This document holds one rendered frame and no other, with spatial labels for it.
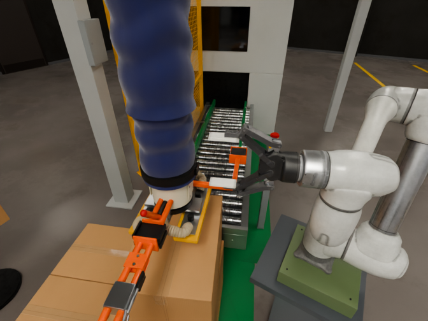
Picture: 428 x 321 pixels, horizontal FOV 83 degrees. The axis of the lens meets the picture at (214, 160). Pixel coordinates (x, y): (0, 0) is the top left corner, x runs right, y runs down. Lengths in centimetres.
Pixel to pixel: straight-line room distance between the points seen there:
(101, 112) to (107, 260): 121
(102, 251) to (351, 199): 154
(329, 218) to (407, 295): 198
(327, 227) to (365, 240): 54
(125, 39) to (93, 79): 153
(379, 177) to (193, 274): 81
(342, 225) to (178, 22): 66
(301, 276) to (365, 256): 29
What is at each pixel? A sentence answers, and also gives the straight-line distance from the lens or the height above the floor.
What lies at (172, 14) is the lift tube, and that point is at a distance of 72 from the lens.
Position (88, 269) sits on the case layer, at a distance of 178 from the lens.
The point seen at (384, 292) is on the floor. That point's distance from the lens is 253.
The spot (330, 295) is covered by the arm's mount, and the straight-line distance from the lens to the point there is 131.
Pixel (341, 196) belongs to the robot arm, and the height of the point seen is 154.
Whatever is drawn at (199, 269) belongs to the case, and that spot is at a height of 94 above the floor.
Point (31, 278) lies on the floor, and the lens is 267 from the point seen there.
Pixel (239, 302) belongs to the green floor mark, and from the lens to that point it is 213.
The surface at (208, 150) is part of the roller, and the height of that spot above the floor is 55.
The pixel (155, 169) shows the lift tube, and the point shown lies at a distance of 89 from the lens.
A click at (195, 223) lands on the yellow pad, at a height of 113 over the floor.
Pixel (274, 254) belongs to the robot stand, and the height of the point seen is 75.
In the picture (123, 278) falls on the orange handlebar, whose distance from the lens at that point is 83.
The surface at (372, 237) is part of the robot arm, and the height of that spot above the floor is 111.
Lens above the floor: 192
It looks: 34 degrees down
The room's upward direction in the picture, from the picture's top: straight up
